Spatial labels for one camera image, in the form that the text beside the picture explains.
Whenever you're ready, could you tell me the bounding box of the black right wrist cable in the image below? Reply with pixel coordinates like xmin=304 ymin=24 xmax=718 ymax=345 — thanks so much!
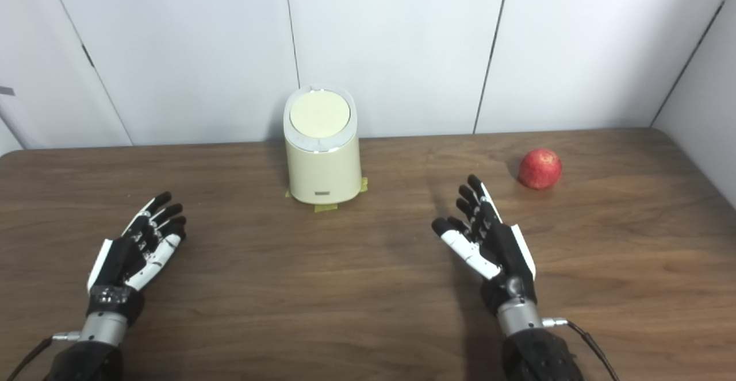
xmin=542 ymin=317 xmax=620 ymax=381

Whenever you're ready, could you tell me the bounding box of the cream-colored bin body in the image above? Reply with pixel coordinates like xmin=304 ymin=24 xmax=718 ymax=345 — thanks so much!
xmin=283 ymin=85 xmax=363 ymax=205

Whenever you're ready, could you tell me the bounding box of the red apple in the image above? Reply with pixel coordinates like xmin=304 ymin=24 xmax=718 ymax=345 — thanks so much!
xmin=517 ymin=149 xmax=563 ymax=190

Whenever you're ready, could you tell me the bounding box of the cream-colored round bin lid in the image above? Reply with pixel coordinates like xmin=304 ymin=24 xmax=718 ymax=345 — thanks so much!
xmin=289 ymin=90 xmax=351 ymax=138

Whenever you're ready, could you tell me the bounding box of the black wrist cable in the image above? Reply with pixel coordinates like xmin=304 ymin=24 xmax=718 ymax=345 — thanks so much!
xmin=6 ymin=331 xmax=82 ymax=381
xmin=542 ymin=317 xmax=620 ymax=381

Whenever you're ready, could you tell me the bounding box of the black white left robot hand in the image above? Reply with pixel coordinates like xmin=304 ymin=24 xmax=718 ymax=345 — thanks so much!
xmin=86 ymin=191 xmax=187 ymax=324

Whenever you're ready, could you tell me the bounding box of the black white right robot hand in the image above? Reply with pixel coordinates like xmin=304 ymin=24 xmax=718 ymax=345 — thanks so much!
xmin=431 ymin=174 xmax=538 ymax=315

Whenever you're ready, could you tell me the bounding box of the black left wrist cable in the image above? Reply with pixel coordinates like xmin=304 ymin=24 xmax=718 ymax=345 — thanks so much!
xmin=6 ymin=331 xmax=82 ymax=381

